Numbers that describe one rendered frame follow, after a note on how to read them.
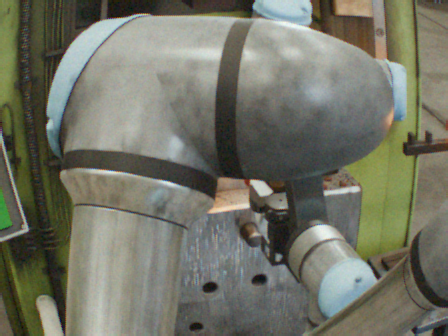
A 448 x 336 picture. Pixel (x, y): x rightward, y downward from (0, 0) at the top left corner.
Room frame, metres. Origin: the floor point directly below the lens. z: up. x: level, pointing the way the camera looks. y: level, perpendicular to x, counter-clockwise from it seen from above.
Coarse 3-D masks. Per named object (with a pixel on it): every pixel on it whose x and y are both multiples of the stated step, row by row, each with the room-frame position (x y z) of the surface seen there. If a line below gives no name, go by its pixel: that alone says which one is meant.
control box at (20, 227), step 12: (0, 132) 1.07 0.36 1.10; (0, 144) 1.06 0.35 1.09; (0, 156) 1.05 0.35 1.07; (0, 168) 1.04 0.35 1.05; (0, 180) 1.03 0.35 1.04; (12, 180) 1.04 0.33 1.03; (12, 192) 1.03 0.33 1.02; (12, 204) 1.02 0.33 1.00; (12, 216) 1.00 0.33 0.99; (12, 228) 0.99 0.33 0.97; (24, 228) 1.00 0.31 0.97; (0, 240) 0.97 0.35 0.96
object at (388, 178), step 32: (320, 0) 1.46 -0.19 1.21; (384, 0) 1.49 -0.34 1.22; (416, 0) 1.52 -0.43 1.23; (352, 32) 1.47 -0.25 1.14; (384, 32) 1.49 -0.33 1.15; (416, 32) 1.52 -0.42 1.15; (416, 64) 1.52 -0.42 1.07; (416, 96) 1.52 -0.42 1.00; (416, 128) 1.52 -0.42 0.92; (384, 160) 1.49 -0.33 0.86; (416, 160) 1.52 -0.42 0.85; (384, 192) 1.49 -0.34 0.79; (384, 224) 1.50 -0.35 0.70
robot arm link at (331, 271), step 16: (336, 240) 0.85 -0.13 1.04; (304, 256) 0.85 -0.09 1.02; (320, 256) 0.82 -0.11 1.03; (336, 256) 0.81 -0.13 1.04; (352, 256) 0.81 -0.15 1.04; (304, 272) 0.83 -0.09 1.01; (320, 272) 0.80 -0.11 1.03; (336, 272) 0.78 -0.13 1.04; (352, 272) 0.77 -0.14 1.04; (368, 272) 0.77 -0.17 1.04; (320, 288) 0.77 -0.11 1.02; (336, 288) 0.75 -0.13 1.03; (352, 288) 0.75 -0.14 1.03; (320, 304) 0.76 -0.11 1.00; (336, 304) 0.74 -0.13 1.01; (320, 320) 0.77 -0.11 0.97
